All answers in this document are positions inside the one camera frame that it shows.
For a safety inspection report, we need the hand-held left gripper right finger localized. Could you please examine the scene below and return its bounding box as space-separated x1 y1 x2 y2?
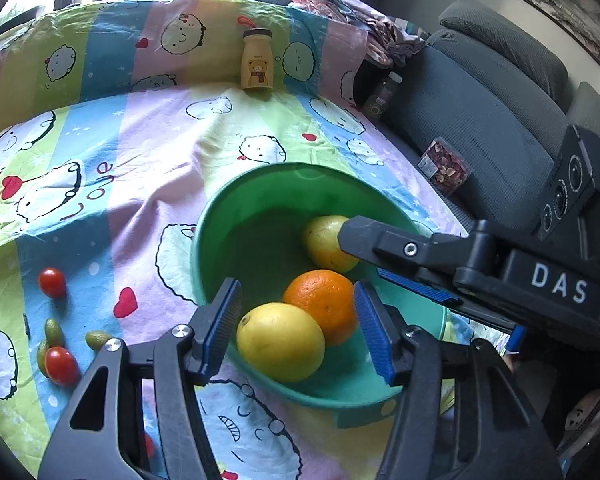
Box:
352 280 563 480

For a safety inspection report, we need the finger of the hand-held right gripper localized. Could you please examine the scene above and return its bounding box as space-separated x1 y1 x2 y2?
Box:
337 216 476 273
377 268 463 306

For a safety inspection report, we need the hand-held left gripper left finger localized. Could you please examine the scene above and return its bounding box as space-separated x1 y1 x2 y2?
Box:
37 276 244 480

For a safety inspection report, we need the yellow lemon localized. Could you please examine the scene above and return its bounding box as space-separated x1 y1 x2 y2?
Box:
301 215 361 274
236 302 327 383

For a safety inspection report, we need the yellow lemon back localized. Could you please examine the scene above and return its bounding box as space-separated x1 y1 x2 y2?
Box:
301 215 361 274

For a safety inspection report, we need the orange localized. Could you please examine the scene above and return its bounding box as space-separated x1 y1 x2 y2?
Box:
282 269 358 347

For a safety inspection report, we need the green plastic bowl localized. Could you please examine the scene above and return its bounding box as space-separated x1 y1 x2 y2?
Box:
190 161 448 428

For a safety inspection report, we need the clear box of dried fruit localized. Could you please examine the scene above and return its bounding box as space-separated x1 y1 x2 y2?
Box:
418 137 471 196

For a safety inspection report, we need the brown printed cloth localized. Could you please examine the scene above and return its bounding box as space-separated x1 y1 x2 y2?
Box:
555 385 600 480

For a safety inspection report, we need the dark glass bottle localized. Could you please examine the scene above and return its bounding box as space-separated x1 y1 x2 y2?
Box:
362 71 403 121

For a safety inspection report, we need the grey sofa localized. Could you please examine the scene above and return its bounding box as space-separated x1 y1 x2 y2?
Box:
355 0 600 261

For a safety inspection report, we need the cherry tomato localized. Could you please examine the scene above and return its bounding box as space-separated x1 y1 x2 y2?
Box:
44 347 80 386
38 267 67 298

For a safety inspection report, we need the cartoon printed blanket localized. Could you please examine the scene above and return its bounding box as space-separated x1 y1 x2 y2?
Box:
0 0 473 480

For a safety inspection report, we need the crumpled pink cloth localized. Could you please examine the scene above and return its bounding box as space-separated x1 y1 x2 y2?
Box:
290 0 431 67

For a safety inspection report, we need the yellow bear print bottle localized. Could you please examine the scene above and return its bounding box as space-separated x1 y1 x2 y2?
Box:
240 27 274 96

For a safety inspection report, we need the framed wall picture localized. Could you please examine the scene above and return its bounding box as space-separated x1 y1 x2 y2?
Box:
501 0 600 67

